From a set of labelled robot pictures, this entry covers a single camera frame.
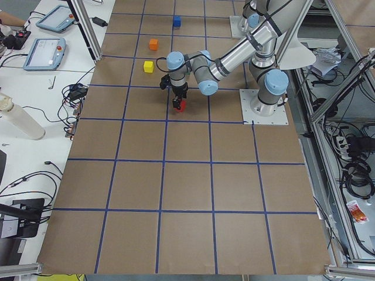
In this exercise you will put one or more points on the orange wooden block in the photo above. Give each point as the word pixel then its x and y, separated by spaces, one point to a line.
pixel 153 44

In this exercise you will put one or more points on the red snack packet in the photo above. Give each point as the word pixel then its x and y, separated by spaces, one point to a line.
pixel 355 211

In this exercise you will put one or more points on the aluminium frame post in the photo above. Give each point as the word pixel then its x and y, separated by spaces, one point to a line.
pixel 83 21

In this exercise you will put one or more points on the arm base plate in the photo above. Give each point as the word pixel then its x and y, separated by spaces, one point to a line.
pixel 238 26
pixel 256 113

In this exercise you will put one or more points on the upper teach pendant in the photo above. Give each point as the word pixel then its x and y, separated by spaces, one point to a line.
pixel 57 20

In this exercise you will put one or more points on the black monitor stand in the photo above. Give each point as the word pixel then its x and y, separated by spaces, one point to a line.
pixel 21 219

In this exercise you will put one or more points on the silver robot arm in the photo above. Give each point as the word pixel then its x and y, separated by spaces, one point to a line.
pixel 262 22
pixel 249 19

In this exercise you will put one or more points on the yellow wooden block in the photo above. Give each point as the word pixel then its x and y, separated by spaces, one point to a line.
pixel 148 66

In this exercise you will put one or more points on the lower teach pendant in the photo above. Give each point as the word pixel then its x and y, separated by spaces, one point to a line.
pixel 46 54

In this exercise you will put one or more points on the teach pendant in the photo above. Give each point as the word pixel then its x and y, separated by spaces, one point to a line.
pixel 57 20
pixel 46 54

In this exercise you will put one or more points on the red wooden block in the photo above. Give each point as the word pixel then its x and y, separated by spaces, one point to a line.
pixel 183 106

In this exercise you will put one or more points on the blue wooden block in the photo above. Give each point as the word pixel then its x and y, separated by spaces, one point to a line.
pixel 177 22

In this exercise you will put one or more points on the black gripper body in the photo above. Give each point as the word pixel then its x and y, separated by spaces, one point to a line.
pixel 179 90

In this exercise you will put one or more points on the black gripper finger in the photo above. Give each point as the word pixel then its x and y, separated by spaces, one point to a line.
pixel 176 102

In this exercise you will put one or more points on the hex key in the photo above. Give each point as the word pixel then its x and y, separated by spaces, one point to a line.
pixel 52 82

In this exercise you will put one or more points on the black power adapter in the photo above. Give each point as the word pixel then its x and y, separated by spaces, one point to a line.
pixel 99 21

